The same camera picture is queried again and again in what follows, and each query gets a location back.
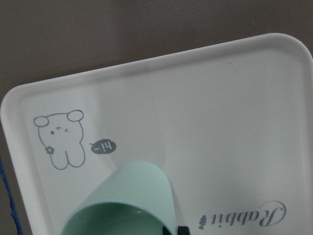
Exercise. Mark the white rabbit tray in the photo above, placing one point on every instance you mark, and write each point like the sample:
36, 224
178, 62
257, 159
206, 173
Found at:
230, 124

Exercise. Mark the mint green cup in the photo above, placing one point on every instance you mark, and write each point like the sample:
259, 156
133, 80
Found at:
136, 199

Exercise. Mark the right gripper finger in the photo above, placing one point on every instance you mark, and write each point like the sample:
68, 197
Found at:
183, 228

